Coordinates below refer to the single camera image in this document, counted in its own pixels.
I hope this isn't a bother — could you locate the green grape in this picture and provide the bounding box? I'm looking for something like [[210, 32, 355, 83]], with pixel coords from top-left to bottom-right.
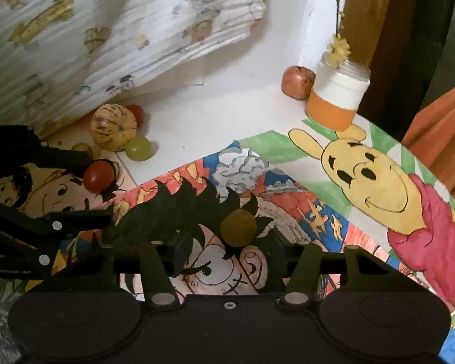
[[126, 137, 153, 161]]

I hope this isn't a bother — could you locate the grey haired character drawing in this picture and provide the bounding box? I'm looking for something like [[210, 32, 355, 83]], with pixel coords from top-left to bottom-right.
[[0, 278, 27, 364]]

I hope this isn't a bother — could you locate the brown wooden post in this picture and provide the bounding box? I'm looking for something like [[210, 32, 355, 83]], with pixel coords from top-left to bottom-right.
[[341, 0, 423, 124]]

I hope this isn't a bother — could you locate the anime character drawing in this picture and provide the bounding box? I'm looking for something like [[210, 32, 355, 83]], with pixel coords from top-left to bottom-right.
[[49, 140, 388, 304]]

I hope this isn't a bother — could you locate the small brown longan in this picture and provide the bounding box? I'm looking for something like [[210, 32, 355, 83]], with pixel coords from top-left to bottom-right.
[[220, 209, 257, 247]]

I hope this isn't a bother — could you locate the Winnie the Pooh drawing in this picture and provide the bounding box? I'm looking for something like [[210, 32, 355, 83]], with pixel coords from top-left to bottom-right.
[[242, 119, 455, 363]]

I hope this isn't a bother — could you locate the printed white cloth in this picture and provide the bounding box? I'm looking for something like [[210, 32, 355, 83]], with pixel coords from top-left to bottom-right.
[[0, 0, 268, 137]]

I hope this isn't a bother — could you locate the red cherry tomato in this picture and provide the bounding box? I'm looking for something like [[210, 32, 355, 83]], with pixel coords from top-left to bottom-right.
[[83, 160, 116, 194]]

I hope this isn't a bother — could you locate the striped pepino melon by cloth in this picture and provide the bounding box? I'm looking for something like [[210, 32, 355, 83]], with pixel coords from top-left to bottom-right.
[[90, 103, 137, 152]]

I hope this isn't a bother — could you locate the orange dress woman poster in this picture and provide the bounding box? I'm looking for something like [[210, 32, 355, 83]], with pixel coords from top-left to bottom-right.
[[402, 87, 455, 199]]

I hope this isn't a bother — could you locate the small brown longan fruit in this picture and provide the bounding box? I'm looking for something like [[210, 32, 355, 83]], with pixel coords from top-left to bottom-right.
[[71, 142, 93, 160]]

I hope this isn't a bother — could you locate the red apple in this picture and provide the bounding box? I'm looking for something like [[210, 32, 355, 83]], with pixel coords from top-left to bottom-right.
[[281, 66, 315, 100]]

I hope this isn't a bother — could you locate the yellow flower sprig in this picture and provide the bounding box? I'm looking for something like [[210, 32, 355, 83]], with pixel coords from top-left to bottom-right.
[[326, 0, 351, 70]]

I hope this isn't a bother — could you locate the white orange jar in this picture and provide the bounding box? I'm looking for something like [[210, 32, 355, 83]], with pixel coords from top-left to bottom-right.
[[305, 53, 371, 132]]

